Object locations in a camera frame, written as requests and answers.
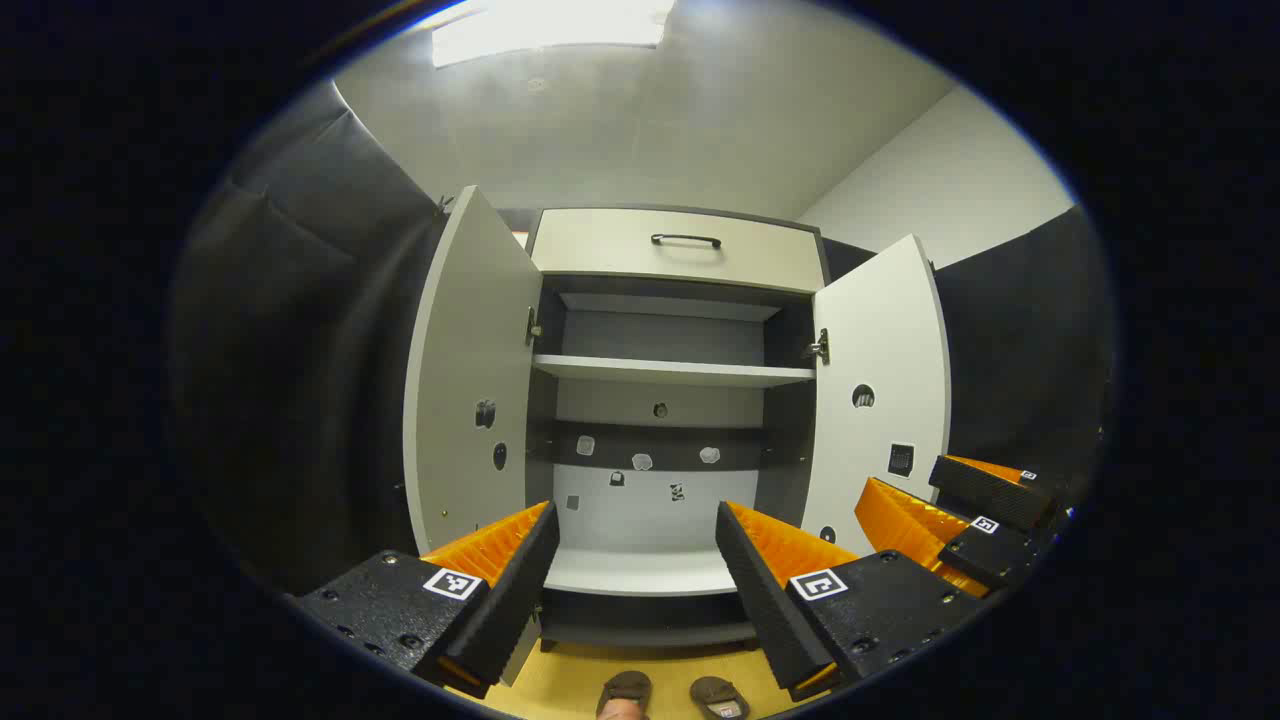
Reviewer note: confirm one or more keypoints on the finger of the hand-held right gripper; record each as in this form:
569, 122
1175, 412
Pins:
990, 492
990, 552

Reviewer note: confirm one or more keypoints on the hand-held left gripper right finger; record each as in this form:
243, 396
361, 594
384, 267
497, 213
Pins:
765, 610

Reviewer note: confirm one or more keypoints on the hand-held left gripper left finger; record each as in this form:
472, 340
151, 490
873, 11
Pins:
515, 600

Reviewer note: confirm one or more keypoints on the brown fuzzy shoe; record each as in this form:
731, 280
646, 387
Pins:
622, 685
712, 692

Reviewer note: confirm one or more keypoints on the grey white shoe cabinet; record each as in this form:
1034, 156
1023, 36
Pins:
650, 570

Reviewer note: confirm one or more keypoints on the white cabinet door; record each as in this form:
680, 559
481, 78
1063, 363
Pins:
880, 330
465, 340

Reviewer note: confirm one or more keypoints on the metal door hinge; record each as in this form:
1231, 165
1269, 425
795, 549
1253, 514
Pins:
533, 326
820, 347

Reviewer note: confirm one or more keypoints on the white cabinet shelf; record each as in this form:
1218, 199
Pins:
670, 372

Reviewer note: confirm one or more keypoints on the ceiling light panel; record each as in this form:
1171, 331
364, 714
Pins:
550, 25

